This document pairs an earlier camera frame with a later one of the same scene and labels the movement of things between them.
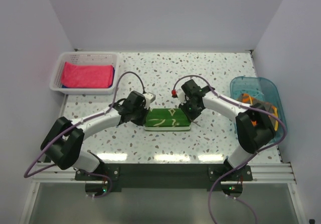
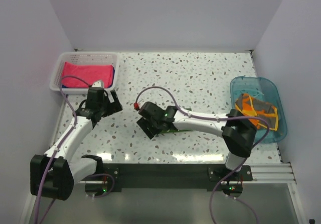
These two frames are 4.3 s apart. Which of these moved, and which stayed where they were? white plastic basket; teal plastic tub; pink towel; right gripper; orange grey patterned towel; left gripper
Moved: right gripper; left gripper
Stayed: pink towel; orange grey patterned towel; white plastic basket; teal plastic tub
